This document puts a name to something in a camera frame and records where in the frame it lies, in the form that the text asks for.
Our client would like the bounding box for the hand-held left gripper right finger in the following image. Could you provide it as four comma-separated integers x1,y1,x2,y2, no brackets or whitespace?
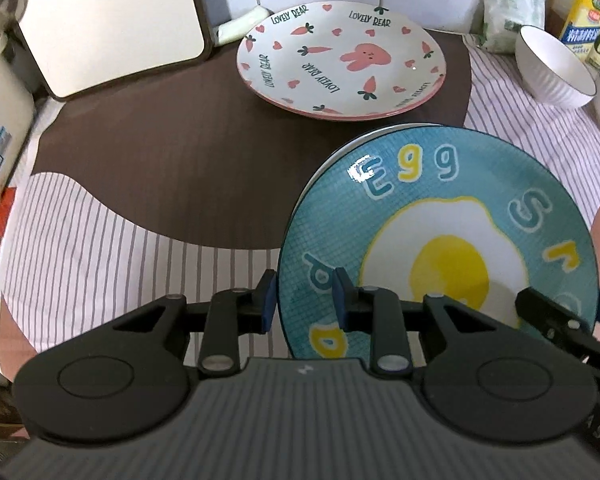
333,267,524,377

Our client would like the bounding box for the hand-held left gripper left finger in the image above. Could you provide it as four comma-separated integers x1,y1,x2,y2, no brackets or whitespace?
112,269,277,375

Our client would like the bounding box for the teal fried egg plate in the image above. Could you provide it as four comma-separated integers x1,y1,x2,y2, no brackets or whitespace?
277,126,600,361

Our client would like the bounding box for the pink rabbit carrot plate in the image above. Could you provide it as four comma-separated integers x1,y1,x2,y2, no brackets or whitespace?
236,1,448,122

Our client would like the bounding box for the striped tablecloth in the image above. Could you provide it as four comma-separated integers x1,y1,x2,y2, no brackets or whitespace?
0,25,600,378

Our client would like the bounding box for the pale green cloth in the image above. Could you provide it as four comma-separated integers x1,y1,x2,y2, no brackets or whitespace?
214,6,272,46

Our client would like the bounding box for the white plastic bag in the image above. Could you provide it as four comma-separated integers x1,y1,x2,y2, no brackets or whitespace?
479,0,552,54

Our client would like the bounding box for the white cutting board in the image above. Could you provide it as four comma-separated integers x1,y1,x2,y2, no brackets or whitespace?
0,0,216,101

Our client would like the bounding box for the white rice cooker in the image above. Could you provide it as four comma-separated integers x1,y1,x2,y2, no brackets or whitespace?
0,0,37,226

